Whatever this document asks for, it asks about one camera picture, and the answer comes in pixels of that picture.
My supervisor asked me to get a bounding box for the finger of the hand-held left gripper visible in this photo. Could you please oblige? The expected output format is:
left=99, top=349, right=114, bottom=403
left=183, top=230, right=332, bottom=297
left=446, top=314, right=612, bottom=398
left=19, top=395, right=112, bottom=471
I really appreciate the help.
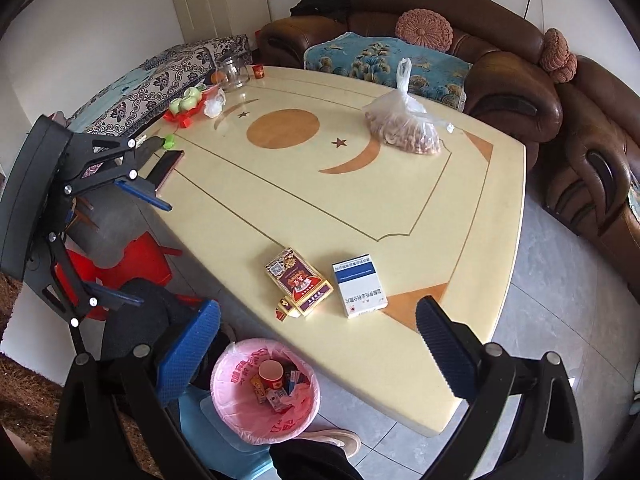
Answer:
left=60, top=132, right=173, bottom=212
left=30, top=230, right=147, bottom=361

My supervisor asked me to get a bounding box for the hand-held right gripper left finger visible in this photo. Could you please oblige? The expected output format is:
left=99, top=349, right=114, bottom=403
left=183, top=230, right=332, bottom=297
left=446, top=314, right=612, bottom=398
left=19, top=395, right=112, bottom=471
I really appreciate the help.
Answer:
left=50, top=299, right=222, bottom=480

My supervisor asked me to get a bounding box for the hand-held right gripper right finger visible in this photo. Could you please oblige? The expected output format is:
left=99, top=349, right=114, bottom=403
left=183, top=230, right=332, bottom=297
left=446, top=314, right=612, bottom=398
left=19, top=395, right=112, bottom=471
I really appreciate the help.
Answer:
left=416, top=296, right=585, bottom=480

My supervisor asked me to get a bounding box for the bin with pink liner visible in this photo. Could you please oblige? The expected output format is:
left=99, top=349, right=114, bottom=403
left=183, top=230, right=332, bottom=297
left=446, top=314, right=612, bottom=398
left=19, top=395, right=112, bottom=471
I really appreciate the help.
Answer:
left=210, top=338, right=321, bottom=446

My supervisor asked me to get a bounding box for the red and white paper cup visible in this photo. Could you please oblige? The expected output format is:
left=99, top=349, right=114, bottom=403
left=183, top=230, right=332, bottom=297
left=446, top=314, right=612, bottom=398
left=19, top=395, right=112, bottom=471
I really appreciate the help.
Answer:
left=257, top=359, right=285, bottom=390

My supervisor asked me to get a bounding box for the white printed carton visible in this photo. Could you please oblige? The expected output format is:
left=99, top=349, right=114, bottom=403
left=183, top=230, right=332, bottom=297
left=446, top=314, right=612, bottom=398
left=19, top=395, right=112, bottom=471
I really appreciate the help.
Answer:
left=264, top=389, right=290, bottom=413

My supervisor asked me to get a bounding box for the small red yellow box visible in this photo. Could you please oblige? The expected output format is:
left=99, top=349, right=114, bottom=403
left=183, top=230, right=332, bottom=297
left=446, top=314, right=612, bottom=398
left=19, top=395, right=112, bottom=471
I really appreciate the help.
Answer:
left=273, top=297, right=301, bottom=320

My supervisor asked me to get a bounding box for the white and blue box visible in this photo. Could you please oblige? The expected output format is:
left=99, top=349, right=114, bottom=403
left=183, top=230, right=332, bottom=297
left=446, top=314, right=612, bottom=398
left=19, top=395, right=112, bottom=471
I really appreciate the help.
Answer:
left=332, top=253, right=388, bottom=319

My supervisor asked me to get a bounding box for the purple and red box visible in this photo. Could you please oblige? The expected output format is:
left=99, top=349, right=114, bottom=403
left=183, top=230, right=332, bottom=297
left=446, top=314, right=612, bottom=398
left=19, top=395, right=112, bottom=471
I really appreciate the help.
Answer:
left=265, top=246, right=334, bottom=318

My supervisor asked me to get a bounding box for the black smartphone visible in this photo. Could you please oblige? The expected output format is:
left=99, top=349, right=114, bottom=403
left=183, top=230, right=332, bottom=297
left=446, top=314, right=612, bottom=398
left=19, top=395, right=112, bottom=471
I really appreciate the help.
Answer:
left=150, top=150, right=185, bottom=192

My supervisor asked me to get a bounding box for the red plastic stool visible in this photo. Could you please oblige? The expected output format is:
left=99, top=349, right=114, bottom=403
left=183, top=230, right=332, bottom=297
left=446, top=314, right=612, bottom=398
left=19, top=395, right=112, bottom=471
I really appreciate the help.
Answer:
left=55, top=232, right=183, bottom=321

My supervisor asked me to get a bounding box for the wooden chair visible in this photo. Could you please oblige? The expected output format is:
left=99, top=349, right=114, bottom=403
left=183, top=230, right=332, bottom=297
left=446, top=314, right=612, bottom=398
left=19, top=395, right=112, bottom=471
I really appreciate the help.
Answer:
left=64, top=195, right=101, bottom=233

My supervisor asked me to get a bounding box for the red plastic tray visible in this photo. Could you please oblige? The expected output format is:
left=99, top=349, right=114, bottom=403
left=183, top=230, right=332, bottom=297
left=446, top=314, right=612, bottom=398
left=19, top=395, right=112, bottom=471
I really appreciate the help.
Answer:
left=162, top=91, right=221, bottom=128

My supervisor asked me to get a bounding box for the light blue plastic stool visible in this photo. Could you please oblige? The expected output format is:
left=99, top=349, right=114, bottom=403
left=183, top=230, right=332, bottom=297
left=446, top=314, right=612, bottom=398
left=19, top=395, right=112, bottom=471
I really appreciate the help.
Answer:
left=177, top=384, right=281, bottom=480

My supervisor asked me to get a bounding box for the light blue cloth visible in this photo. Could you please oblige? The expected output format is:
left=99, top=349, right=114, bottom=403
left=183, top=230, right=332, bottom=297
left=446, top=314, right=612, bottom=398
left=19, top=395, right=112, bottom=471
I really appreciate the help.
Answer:
left=95, top=67, right=151, bottom=111

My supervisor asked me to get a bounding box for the crumpled white plastic bag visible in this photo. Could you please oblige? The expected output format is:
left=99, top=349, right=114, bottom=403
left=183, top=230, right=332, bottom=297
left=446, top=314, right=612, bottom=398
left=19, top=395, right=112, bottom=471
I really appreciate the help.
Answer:
left=202, top=87, right=227, bottom=118

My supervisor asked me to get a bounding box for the patterned daybed cover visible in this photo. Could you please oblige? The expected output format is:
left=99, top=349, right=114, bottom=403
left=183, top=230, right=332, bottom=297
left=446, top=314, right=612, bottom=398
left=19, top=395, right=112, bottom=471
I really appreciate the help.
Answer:
left=67, top=34, right=251, bottom=136

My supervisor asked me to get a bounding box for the pale pink shoe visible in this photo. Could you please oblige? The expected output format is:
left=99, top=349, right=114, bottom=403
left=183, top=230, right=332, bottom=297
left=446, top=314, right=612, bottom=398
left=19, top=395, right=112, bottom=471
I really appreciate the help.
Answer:
left=300, top=429, right=362, bottom=458

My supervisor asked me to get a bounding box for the brown shaggy rug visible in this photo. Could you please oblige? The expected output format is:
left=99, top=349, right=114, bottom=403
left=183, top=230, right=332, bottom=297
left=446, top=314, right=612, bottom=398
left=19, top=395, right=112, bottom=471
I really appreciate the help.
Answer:
left=0, top=272, right=171, bottom=480

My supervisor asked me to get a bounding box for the glass teapot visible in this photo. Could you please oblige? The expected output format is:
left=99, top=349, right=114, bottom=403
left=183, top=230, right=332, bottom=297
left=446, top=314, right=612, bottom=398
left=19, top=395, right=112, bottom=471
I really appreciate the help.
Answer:
left=216, top=51, right=251, bottom=92

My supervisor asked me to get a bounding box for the cream door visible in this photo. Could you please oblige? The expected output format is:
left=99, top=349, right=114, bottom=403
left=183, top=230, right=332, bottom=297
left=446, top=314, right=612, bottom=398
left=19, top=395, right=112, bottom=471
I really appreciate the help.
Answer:
left=165, top=0, right=273, bottom=43

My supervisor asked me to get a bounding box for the clear bag of peanuts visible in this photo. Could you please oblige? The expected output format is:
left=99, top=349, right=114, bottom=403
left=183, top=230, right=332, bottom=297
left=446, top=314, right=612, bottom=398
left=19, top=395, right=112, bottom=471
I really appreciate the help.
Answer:
left=361, top=57, right=443, bottom=157

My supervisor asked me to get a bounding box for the brown leather armchair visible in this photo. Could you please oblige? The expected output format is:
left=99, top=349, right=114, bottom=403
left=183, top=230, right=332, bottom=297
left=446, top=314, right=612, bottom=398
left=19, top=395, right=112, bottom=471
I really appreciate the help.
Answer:
left=530, top=55, right=640, bottom=306

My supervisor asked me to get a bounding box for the blue floral sofa cover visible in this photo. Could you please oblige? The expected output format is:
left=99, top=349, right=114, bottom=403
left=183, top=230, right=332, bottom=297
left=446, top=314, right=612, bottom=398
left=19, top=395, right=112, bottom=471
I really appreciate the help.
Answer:
left=303, top=31, right=473, bottom=111

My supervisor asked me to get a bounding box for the black clothing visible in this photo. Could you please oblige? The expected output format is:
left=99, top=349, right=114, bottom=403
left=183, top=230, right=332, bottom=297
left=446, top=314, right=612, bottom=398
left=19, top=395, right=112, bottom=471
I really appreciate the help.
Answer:
left=290, top=0, right=353, bottom=23

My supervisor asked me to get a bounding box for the brown leather sofa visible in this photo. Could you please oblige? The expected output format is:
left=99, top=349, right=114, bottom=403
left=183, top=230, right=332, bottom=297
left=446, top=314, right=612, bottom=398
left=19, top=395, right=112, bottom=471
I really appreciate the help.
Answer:
left=257, top=0, right=563, bottom=171

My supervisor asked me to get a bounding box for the pink round cushion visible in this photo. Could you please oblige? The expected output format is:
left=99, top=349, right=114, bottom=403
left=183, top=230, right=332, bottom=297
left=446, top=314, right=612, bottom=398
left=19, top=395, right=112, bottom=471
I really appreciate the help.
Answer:
left=396, top=8, right=454, bottom=52
left=550, top=55, right=579, bottom=84
left=539, top=28, right=572, bottom=72

